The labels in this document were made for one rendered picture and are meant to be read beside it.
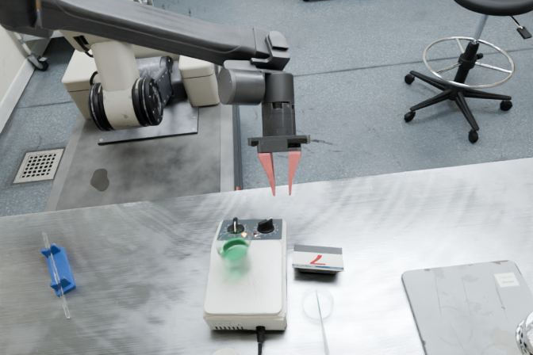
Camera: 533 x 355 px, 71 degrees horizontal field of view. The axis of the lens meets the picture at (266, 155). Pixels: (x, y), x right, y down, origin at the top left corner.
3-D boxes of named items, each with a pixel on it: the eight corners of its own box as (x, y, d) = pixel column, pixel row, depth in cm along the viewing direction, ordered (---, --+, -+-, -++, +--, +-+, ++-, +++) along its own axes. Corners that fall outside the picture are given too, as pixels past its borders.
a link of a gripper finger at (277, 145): (303, 196, 59) (301, 138, 59) (258, 198, 60) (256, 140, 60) (302, 192, 66) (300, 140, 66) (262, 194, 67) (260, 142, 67)
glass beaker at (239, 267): (231, 286, 59) (222, 265, 52) (217, 257, 62) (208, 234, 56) (264, 268, 60) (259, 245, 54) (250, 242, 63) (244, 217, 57)
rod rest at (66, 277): (47, 256, 74) (36, 248, 71) (63, 247, 75) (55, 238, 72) (59, 298, 68) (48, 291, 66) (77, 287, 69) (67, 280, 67)
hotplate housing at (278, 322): (222, 226, 75) (214, 204, 69) (286, 225, 74) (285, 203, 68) (208, 346, 61) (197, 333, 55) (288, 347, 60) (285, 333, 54)
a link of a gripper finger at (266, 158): (304, 196, 59) (301, 138, 59) (259, 198, 60) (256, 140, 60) (303, 192, 66) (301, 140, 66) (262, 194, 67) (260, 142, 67)
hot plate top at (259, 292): (212, 242, 64) (212, 240, 63) (282, 242, 63) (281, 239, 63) (203, 315, 56) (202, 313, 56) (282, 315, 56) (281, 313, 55)
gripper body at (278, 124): (310, 146, 60) (308, 100, 60) (247, 148, 60) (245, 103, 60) (309, 146, 66) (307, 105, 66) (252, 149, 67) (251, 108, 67)
